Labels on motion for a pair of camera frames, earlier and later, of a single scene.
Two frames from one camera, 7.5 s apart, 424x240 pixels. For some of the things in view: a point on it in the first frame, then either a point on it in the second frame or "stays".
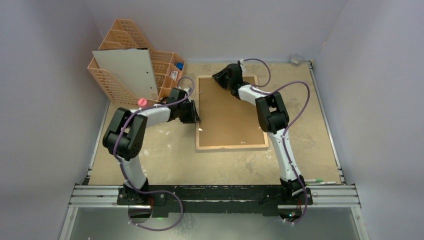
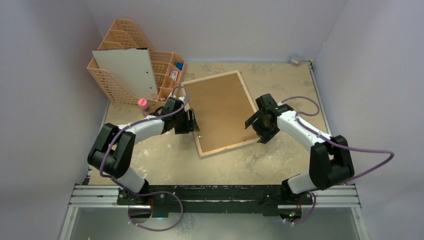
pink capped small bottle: (142, 102) stays
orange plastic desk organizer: (166, 67) stays
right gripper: (226, 77) -> (257, 118)
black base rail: (214, 199) stays
